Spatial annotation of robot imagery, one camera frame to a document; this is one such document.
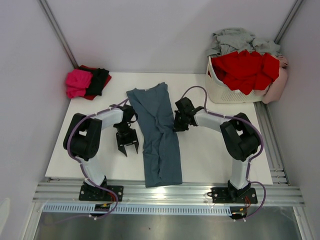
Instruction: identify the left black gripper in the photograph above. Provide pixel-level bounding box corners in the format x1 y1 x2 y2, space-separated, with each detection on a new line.
115 122 139 155

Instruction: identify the blue-grey t-shirt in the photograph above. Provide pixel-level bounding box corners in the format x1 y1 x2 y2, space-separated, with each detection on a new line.
126 82 183 188

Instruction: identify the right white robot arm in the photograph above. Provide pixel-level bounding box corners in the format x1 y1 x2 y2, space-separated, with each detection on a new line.
173 97 264 203

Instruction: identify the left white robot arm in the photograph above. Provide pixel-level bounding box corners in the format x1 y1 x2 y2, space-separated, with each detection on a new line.
63 104 139 201

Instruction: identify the white laundry basket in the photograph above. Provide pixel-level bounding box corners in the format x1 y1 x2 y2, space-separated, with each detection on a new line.
205 56 263 104

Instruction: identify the red t-shirt in basket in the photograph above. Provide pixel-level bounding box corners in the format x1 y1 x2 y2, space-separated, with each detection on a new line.
211 50 280 95

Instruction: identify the folded black t-shirt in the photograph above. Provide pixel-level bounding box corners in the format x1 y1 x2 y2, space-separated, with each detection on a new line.
85 68 109 96

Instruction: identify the folded pink t-shirt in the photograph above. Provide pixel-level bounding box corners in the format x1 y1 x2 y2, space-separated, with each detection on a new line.
65 69 93 99

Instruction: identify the grey t-shirt in basket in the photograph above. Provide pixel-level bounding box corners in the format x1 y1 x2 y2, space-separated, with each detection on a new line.
206 27 281 57

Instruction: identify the light pink garment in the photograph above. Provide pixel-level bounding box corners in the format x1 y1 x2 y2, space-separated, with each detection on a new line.
262 55 289 104

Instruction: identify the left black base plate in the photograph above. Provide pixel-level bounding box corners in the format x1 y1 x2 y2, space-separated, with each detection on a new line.
78 184 124 202

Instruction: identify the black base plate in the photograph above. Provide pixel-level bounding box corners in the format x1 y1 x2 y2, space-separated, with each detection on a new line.
78 184 124 202
207 187 258 204

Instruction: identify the white slotted cable duct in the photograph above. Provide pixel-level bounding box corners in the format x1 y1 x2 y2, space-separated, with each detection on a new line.
42 203 232 216

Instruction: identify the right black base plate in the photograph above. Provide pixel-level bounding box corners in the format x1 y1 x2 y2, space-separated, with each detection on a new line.
207 187 258 204

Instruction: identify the aluminium mounting rail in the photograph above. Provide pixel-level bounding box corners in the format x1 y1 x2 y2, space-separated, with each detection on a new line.
32 179 305 207

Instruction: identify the right side aluminium rail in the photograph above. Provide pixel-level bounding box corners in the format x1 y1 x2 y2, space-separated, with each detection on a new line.
254 101 291 186

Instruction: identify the right corner aluminium post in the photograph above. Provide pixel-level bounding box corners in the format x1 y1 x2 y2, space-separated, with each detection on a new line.
273 0 305 45

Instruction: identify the corner aluminium post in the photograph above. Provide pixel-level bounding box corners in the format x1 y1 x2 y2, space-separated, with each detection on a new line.
37 0 79 69
273 0 305 45

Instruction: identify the left corner aluminium post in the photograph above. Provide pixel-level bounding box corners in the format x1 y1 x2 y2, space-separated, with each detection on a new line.
37 0 79 69

